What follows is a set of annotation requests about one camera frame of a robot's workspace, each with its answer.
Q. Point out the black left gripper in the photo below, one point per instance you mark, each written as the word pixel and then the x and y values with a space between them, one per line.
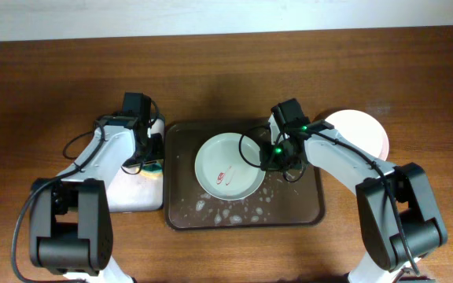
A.
pixel 158 154

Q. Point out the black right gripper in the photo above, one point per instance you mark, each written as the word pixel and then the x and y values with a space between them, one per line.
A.
pixel 269 164

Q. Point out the green and yellow sponge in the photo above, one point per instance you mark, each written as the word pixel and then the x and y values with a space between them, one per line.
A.
pixel 152 170

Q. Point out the pink plate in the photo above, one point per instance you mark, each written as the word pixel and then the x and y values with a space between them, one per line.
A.
pixel 362 130

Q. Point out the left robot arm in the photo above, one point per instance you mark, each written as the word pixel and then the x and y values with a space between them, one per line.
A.
pixel 70 232

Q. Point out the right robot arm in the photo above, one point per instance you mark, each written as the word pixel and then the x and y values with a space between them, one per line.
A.
pixel 399 218

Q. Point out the black tray with soapy foam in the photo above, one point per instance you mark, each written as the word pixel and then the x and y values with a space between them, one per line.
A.
pixel 130 191

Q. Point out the brown plastic tray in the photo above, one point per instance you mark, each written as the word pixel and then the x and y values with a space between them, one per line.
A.
pixel 295 199

